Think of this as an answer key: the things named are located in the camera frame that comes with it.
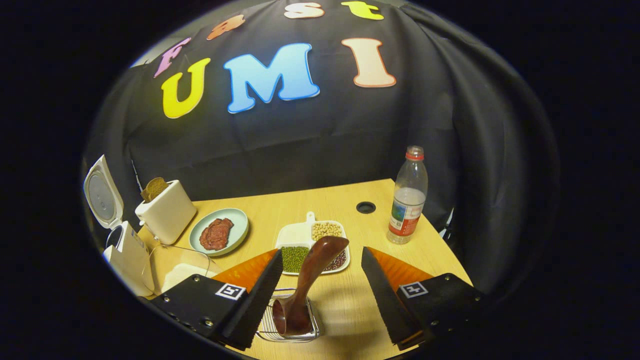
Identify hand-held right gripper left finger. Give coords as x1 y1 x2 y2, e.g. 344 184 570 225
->
150 248 284 351

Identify brown bread slice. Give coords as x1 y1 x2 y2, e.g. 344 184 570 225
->
141 177 170 203

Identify dark red beans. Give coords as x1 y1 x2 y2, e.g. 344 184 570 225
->
324 250 347 272

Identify green mung beans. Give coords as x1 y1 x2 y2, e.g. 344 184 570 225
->
281 246 311 273

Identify brown wooden spoon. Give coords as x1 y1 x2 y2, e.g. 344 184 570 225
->
272 236 350 337

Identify yellow soybeans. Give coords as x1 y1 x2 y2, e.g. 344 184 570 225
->
311 222 343 241

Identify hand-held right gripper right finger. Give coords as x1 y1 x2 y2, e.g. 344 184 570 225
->
361 246 486 351

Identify black backdrop cloth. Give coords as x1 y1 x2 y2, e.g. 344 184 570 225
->
82 0 558 296

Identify white divided dish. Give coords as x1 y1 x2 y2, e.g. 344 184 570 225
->
275 211 351 276

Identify pale green plate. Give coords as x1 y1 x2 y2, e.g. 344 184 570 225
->
189 208 249 257

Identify white rice cooker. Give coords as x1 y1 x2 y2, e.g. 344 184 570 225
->
83 154 156 298

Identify white rice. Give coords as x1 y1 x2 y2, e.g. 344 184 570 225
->
280 226 312 246

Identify white toaster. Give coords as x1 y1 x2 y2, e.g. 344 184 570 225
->
135 180 197 246

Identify beige board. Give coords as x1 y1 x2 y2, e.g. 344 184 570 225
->
165 262 221 292

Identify clear square chopstick holder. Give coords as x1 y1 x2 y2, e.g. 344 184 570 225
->
256 288 323 343

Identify clear plastic tray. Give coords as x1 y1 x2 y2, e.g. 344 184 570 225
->
142 244 224 297

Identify clear water bottle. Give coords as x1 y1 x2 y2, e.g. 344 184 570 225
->
386 145 429 245

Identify brown meat slice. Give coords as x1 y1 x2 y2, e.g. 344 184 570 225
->
199 218 235 251

